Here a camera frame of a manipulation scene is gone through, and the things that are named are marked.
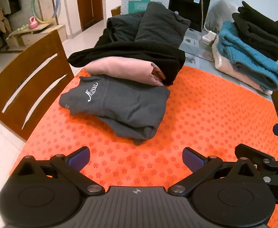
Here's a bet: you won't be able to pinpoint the teal knitted sweater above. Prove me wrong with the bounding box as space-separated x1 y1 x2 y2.
218 21 278 91

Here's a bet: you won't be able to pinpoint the brown wooden door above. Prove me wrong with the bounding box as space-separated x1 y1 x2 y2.
75 0 104 31

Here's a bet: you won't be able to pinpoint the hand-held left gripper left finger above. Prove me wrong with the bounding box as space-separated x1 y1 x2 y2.
9 146 106 197

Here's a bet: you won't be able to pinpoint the black fleece garment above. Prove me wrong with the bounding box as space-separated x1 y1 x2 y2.
68 41 185 86

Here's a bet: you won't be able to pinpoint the pink kettlebell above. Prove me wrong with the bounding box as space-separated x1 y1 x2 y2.
28 17 38 30

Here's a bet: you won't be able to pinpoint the orange flower-pattern mat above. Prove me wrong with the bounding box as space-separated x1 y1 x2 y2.
8 65 278 228

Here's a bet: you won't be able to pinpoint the white power adapter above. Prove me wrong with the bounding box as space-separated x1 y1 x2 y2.
202 22 221 45

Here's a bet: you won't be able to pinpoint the black water dispenser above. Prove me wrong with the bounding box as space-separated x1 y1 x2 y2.
169 0 213 32

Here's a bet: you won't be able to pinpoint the colourful hula hoop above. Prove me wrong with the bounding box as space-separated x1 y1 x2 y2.
32 0 61 25

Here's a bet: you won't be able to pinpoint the pale pink folded garment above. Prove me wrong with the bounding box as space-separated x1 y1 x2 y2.
211 34 273 94

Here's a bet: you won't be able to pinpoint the dark grey folded pants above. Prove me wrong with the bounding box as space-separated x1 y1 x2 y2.
106 2 192 50

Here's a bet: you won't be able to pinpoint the stack of black clothes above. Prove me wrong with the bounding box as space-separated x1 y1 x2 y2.
231 1 278 61

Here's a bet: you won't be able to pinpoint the wall television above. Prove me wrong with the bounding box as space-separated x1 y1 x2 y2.
7 0 21 15

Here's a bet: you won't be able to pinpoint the grey sweatshirt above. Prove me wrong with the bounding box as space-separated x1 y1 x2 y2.
59 75 171 146

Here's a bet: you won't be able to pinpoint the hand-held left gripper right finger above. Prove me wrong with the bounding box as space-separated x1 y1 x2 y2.
167 147 264 197

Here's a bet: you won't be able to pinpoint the light wooden low cabinet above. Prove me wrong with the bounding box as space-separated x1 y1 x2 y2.
6 24 67 48

